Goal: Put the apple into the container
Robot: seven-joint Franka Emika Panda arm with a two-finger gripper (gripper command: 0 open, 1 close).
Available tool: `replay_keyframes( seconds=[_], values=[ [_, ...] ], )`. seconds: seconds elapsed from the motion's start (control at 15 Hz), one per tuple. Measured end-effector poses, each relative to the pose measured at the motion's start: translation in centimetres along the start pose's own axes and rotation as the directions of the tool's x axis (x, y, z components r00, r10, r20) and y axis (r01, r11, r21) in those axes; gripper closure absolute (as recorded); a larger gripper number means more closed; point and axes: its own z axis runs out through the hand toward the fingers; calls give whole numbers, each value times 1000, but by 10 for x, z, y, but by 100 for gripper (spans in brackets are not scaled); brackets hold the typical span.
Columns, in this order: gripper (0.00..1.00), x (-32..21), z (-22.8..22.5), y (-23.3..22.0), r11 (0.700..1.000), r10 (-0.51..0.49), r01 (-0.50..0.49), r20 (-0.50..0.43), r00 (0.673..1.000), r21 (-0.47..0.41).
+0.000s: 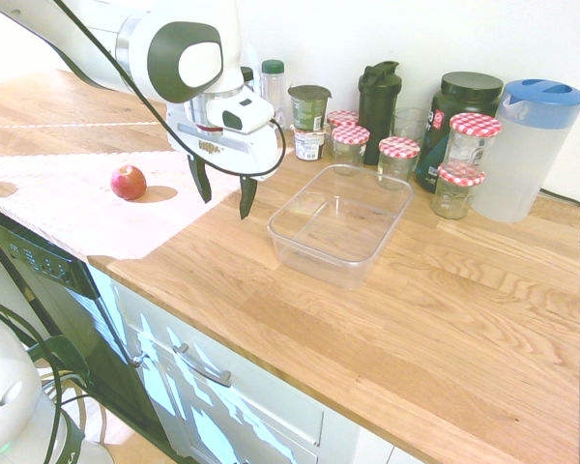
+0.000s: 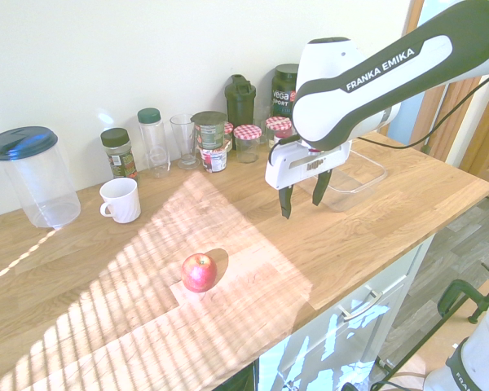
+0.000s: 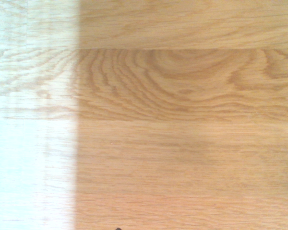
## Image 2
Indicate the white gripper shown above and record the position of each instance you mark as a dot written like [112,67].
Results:
[305,163]

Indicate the wooden door frame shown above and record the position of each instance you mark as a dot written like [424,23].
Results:
[452,118]

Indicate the red apple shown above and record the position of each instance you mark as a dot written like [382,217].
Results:
[199,272]

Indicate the green labelled tin can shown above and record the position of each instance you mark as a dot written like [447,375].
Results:
[210,131]

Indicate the white cabinet drawer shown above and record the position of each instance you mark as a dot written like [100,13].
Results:
[350,326]

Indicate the large clear jug blue lid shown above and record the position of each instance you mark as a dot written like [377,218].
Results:
[34,179]

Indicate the white ceramic mug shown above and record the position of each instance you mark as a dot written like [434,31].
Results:
[121,200]

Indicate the black Vega Sport tub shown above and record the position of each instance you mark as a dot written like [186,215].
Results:
[283,91]

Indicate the black table clamp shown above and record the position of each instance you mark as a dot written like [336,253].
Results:
[466,299]

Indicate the dark lidded spice jar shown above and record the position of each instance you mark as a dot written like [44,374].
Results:
[119,156]

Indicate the black shaker bottle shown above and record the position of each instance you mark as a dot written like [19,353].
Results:
[239,104]

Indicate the tall clear drinking glass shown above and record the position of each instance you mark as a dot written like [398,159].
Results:
[186,140]

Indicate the clear bottle green cap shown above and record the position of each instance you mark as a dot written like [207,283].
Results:
[154,142]

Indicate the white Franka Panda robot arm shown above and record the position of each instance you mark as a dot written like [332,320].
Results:
[350,93]

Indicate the clear rectangular plastic container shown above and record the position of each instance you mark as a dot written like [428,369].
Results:
[350,183]

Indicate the yogurt pot red label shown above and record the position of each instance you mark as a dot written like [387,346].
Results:
[214,159]

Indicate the glass jar checkered lid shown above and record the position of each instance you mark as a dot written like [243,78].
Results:
[228,136]
[278,131]
[247,143]

